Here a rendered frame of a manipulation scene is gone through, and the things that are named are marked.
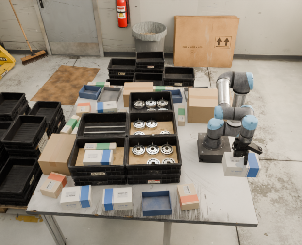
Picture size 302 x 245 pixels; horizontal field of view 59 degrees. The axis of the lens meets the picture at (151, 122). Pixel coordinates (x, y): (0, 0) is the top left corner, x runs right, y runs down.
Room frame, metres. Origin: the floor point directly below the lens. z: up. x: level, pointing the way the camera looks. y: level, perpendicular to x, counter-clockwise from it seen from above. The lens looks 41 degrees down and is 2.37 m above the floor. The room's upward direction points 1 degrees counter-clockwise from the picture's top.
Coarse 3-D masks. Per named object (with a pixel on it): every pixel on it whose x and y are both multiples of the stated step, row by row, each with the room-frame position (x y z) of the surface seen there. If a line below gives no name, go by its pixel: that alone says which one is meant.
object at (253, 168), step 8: (224, 152) 1.12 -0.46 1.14; (232, 152) 1.12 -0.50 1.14; (224, 160) 1.07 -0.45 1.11; (232, 160) 1.05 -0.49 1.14; (248, 160) 1.05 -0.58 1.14; (256, 160) 1.05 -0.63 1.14; (224, 168) 1.04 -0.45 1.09; (232, 168) 1.00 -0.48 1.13; (240, 168) 1.00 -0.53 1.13; (248, 168) 1.00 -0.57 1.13; (256, 168) 0.99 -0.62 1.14; (240, 176) 1.00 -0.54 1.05; (248, 176) 0.99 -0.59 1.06; (256, 176) 0.99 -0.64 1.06
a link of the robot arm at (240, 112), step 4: (236, 108) 1.17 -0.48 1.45; (240, 108) 1.17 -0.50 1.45; (244, 108) 1.17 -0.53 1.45; (248, 108) 1.17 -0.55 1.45; (252, 108) 1.18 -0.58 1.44; (236, 112) 1.15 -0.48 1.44; (240, 112) 1.14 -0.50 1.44; (244, 112) 1.14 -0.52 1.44; (248, 112) 1.13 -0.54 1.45; (252, 112) 1.14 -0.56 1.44; (236, 116) 1.13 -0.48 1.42; (240, 116) 1.13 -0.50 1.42; (244, 116) 1.11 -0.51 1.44; (236, 120) 1.14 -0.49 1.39; (240, 120) 1.13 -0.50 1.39
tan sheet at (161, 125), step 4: (132, 124) 1.74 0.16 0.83; (160, 124) 1.73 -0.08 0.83; (164, 124) 1.73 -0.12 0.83; (168, 124) 1.73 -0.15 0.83; (172, 124) 1.73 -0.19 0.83; (132, 128) 1.69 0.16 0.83; (144, 128) 1.69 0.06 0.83; (156, 128) 1.68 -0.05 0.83; (160, 128) 1.68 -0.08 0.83; (164, 128) 1.68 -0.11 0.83; (168, 128) 1.68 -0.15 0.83; (172, 128) 1.68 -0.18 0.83; (132, 132) 1.64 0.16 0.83; (144, 132) 1.64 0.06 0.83; (148, 132) 1.64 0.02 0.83; (152, 132) 1.64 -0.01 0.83; (156, 132) 1.64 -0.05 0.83; (172, 132) 1.63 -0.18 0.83
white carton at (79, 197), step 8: (64, 192) 1.08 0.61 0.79; (72, 192) 1.08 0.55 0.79; (80, 192) 1.08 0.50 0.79; (88, 192) 1.08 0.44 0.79; (64, 200) 1.02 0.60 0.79; (72, 200) 1.02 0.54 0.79; (80, 200) 1.02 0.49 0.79; (88, 200) 1.02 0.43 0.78; (64, 208) 1.00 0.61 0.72; (72, 208) 1.01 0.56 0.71
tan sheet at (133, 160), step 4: (132, 148) 1.45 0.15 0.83; (132, 156) 1.37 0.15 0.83; (144, 156) 1.37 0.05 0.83; (148, 156) 1.37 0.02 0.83; (156, 156) 1.37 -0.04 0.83; (160, 156) 1.37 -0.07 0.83; (164, 156) 1.37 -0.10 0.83; (172, 156) 1.37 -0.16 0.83; (176, 156) 1.37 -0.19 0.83; (132, 160) 1.33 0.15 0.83; (136, 160) 1.33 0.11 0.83; (140, 160) 1.33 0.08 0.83; (144, 160) 1.33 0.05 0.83; (160, 160) 1.32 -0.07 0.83; (176, 160) 1.32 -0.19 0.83
